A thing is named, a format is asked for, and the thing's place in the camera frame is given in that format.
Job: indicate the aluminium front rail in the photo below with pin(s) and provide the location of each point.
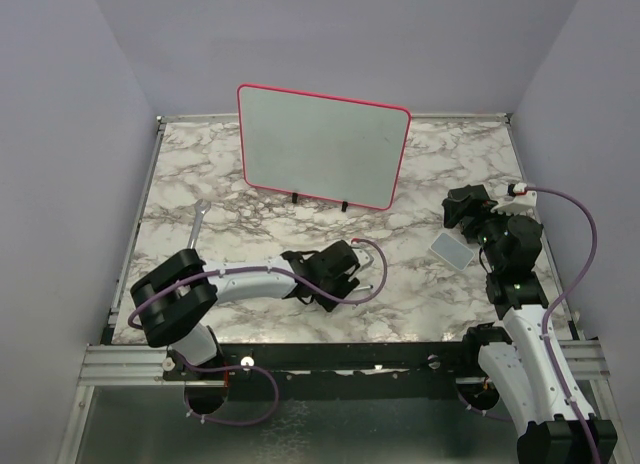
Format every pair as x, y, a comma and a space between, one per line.
115, 365

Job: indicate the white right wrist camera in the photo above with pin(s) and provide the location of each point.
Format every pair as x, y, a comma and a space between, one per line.
519, 199

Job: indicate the pink framed whiteboard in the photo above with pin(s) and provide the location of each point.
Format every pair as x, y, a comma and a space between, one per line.
321, 146

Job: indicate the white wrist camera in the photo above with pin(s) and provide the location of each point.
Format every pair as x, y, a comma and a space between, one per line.
519, 199
364, 257

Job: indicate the black network switch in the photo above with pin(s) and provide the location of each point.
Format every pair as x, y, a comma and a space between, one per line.
456, 201

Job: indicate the silver open-end wrench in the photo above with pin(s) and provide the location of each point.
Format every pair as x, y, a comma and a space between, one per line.
201, 207

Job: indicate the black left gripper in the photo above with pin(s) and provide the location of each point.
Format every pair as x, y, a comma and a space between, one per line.
346, 288

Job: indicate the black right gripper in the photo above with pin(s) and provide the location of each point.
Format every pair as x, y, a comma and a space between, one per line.
481, 214

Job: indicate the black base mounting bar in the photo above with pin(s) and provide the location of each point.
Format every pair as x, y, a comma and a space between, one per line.
356, 371

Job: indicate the black whiteboard stand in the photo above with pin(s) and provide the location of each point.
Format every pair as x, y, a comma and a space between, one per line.
296, 198

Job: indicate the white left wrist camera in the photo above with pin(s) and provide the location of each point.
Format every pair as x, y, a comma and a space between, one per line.
364, 257

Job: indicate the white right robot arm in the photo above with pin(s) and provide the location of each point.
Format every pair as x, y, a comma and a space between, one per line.
523, 359

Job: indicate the white grey small box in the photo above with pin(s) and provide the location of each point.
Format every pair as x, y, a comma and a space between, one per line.
451, 252

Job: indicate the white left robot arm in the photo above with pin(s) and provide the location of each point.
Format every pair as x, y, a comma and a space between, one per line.
172, 299

